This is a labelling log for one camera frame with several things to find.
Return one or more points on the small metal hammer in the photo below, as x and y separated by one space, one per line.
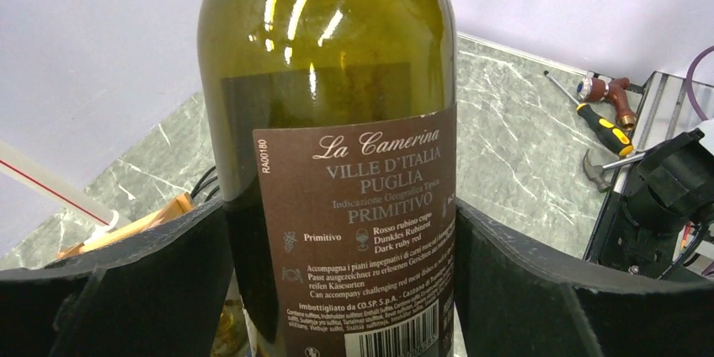
596 173

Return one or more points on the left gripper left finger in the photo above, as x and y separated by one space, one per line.
157 293

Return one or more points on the brown faucet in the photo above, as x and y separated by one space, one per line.
593 89

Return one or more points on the wooden wine rack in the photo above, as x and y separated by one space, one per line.
175 208

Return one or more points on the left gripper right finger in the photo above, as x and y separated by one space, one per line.
516 296

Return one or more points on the white PVC pipe frame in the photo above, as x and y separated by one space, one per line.
28 172

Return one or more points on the yellow black screwdriver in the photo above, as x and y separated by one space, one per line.
608 134

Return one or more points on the green wine bottle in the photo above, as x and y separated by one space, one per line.
333 125

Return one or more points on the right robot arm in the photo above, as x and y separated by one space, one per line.
676 190

